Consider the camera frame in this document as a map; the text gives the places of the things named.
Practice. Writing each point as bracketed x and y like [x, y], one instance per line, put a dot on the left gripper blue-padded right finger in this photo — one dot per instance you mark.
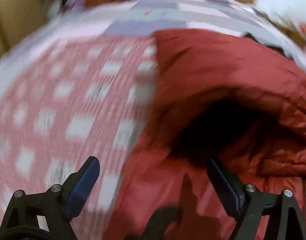
[247, 205]

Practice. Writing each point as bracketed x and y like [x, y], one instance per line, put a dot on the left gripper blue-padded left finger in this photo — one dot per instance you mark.
[48, 215]

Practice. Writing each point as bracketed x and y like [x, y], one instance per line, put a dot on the red and black puffer jacket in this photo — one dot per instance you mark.
[217, 96]

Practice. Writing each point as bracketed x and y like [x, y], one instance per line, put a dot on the red white checkered mat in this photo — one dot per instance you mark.
[85, 98]

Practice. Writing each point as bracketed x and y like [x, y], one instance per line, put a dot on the wooden wardrobe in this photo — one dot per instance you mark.
[18, 19]

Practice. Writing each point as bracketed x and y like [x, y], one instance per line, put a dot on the pastel checkered bed quilt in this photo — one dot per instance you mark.
[143, 17]

